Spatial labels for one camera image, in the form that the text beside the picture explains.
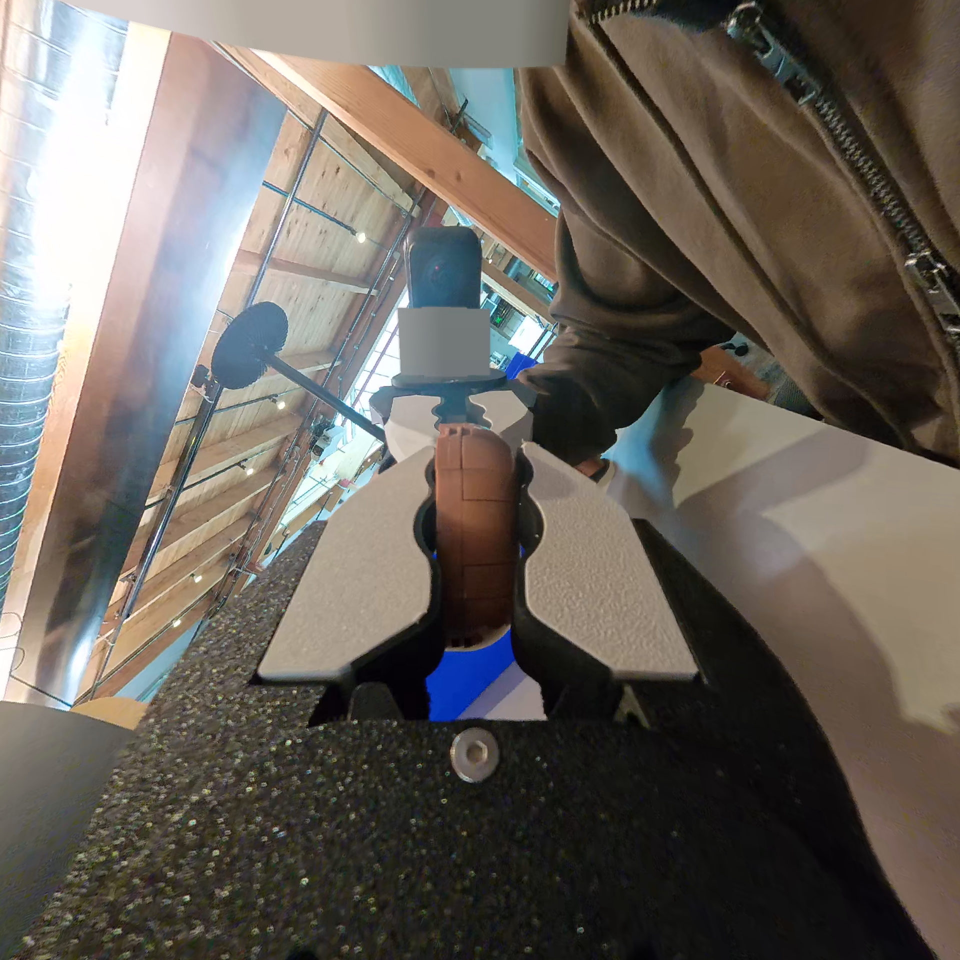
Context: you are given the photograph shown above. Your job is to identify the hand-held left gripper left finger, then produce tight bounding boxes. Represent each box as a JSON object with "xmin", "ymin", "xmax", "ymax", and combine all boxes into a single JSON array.
[{"xmin": 257, "ymin": 442, "xmax": 445, "ymax": 684}]

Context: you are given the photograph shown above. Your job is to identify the stacked blue plastic bins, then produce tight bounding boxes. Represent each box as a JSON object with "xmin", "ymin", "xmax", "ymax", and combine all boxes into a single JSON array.
[{"xmin": 504, "ymin": 322, "xmax": 562, "ymax": 378}]

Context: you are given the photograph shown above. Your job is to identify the black ceiling pole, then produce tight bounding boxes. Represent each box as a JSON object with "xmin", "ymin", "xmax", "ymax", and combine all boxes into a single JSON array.
[{"xmin": 211, "ymin": 301, "xmax": 387, "ymax": 440}]

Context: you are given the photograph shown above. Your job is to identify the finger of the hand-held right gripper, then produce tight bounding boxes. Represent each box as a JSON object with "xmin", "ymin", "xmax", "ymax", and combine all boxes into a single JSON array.
[
  {"xmin": 381, "ymin": 395, "xmax": 445, "ymax": 462},
  {"xmin": 471, "ymin": 393, "xmax": 537, "ymax": 450}
]

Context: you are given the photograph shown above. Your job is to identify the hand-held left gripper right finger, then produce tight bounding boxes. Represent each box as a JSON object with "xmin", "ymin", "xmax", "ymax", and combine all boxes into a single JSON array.
[{"xmin": 513, "ymin": 441, "xmax": 700, "ymax": 682}]

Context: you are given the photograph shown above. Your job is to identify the large blue plastic bin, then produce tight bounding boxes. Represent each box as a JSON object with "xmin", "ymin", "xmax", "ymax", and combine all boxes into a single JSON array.
[{"xmin": 426, "ymin": 646, "xmax": 526, "ymax": 723}]

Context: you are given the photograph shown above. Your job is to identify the wooden post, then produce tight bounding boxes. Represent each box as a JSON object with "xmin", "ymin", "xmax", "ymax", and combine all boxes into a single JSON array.
[
  {"xmin": 247, "ymin": 48, "xmax": 562, "ymax": 264},
  {"xmin": 3, "ymin": 22, "xmax": 290, "ymax": 710}
]

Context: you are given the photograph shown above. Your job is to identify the brown rounded lego assembly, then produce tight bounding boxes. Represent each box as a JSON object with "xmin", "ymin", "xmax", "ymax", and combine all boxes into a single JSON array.
[{"xmin": 433, "ymin": 422, "xmax": 521, "ymax": 651}]

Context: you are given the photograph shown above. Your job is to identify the person's right forearm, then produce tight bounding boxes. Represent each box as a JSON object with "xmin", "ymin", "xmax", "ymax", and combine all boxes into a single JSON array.
[{"xmin": 517, "ymin": 300, "xmax": 740, "ymax": 468}]

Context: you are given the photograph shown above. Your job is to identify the silver air duct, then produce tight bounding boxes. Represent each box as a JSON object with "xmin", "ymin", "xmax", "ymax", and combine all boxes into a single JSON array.
[{"xmin": 0, "ymin": 0, "xmax": 129, "ymax": 609}]

